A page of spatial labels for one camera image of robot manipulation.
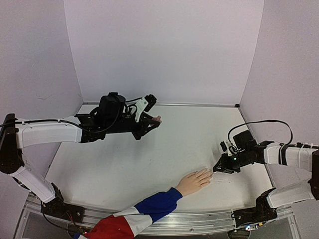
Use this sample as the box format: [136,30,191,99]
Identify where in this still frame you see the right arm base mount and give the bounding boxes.
[231,188,277,227]

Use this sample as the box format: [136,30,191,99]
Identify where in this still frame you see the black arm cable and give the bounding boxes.
[226,119,294,145]
[0,98,140,132]

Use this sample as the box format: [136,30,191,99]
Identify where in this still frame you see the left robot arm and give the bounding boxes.
[0,92,161,218]

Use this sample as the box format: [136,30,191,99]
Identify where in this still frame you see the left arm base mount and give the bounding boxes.
[41,183,85,223]

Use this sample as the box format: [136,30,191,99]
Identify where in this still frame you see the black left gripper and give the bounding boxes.
[107,113,160,141]

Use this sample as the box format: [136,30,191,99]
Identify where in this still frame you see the red white blue sleeve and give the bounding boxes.
[74,188,182,239]

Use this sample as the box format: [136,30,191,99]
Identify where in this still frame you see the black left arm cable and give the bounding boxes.
[0,98,140,132]

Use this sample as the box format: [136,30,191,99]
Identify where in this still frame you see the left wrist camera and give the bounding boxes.
[125,94,157,122]

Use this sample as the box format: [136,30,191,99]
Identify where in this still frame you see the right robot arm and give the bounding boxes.
[213,130,319,224]

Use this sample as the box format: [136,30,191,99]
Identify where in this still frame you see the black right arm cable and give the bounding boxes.
[226,119,294,145]

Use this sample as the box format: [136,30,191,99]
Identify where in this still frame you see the red nail polish bottle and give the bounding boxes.
[152,116,162,123]

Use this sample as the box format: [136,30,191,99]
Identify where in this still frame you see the mannequin hand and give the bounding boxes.
[176,169,213,197]

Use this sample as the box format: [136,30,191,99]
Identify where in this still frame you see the aluminium front rail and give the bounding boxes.
[24,196,295,236]

